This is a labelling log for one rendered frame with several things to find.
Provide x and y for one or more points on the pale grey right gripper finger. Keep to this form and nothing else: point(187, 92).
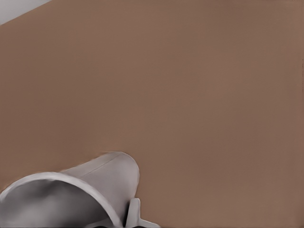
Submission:
point(134, 211)

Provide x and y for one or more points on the white IKEA cup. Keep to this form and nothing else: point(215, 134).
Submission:
point(71, 197)

